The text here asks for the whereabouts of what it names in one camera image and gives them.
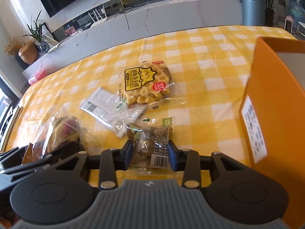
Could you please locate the waffle snack packet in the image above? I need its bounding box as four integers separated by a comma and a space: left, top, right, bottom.
116, 60, 185, 110

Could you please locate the yellow checkered tablecloth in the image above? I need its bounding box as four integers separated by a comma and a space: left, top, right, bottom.
8, 26, 292, 165

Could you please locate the black notebook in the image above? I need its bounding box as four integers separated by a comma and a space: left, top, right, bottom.
1, 106, 23, 153

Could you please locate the pink small heater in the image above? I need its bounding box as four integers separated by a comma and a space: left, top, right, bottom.
284, 15, 294, 34

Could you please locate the orange cardboard box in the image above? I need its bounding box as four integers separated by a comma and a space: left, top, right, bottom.
239, 37, 304, 228

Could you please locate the mixed veggie chips bag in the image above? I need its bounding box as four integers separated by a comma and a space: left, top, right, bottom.
22, 108, 88, 164

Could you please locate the white printed snack packet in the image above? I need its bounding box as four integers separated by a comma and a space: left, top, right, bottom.
80, 87, 147, 138

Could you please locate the pink tissue box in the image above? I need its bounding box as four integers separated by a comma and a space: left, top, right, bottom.
28, 69, 47, 85

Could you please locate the white wifi router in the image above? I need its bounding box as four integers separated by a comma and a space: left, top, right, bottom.
88, 7, 108, 28

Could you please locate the bronze round vase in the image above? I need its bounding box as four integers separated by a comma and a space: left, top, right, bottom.
18, 42, 38, 65

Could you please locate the white round stool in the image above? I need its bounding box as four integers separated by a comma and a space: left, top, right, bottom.
297, 21, 305, 37

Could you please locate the blue water jug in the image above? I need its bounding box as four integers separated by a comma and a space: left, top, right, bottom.
289, 0, 304, 28

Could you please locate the brown nuts clear packet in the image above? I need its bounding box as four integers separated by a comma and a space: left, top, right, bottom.
125, 117, 177, 175

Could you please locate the white marble tv cabinet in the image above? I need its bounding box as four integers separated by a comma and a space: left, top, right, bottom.
23, 0, 242, 79

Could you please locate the green plant in vase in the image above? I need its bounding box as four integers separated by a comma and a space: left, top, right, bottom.
23, 11, 50, 54

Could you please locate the grey metal trash bin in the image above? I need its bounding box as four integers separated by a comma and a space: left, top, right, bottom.
240, 0, 266, 26

